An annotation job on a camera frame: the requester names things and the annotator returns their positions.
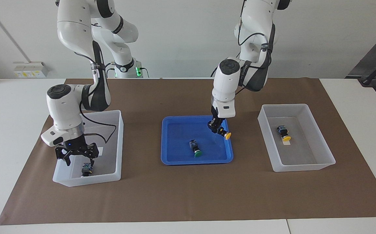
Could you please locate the small white box label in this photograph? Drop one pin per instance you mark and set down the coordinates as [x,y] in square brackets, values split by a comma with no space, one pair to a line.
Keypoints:
[100,151]
[287,143]

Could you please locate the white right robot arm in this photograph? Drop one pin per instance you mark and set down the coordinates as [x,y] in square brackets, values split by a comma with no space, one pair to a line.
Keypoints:
[64,107]

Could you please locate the green push button switch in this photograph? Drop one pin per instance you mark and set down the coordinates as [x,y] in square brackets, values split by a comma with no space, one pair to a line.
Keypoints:
[195,148]
[86,169]

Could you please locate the brown paper table mat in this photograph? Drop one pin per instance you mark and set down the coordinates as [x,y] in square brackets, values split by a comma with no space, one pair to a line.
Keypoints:
[188,195]

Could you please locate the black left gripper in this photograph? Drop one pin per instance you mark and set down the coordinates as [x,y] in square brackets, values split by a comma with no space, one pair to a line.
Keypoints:
[216,123]

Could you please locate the translucent white plastic box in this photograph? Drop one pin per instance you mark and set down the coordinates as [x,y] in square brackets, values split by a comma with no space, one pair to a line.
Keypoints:
[110,165]
[305,156]

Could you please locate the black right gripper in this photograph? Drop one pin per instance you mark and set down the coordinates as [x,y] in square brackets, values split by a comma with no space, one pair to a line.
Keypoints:
[77,149]

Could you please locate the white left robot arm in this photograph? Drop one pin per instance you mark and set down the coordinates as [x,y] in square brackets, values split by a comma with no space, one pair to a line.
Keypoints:
[225,84]

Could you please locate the blue plastic tray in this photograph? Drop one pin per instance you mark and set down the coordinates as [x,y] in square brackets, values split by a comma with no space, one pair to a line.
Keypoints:
[181,152]

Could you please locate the white wall conduit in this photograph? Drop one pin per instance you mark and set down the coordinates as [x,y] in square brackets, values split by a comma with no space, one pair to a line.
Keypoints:
[7,32]

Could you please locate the white wall outlet box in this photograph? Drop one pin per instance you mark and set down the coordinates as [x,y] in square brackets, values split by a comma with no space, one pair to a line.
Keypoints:
[29,70]

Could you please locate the yellow push button switch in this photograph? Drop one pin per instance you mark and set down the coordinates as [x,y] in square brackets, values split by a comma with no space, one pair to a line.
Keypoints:
[227,136]
[283,131]

